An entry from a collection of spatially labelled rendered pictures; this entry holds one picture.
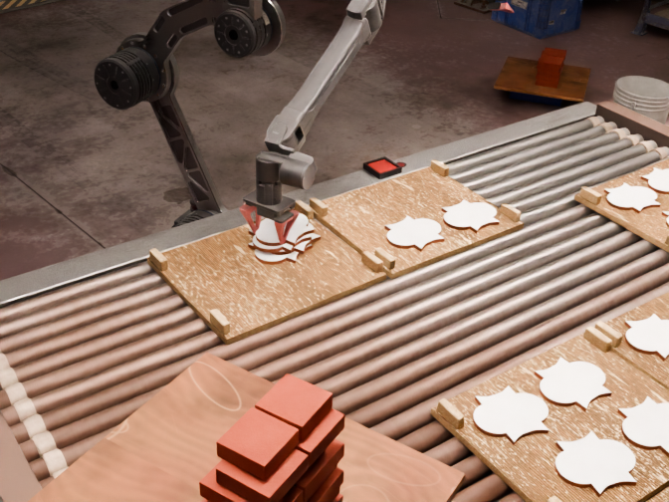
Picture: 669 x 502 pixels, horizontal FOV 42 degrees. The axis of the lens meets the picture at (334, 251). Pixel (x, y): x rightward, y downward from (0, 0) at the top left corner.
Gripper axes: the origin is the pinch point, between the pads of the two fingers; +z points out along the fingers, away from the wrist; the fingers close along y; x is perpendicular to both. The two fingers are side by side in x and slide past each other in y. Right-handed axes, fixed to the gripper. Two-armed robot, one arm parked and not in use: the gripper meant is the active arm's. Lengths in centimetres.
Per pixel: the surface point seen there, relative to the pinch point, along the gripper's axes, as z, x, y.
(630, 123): 3, 121, 45
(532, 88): 80, 322, -59
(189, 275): 4.7, -17.8, -8.2
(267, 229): 0.2, 1.8, -2.0
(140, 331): 7.1, -36.3, -5.0
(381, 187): 3.8, 41.2, 5.1
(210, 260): 4.6, -10.7, -8.4
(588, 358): 5, 7, 73
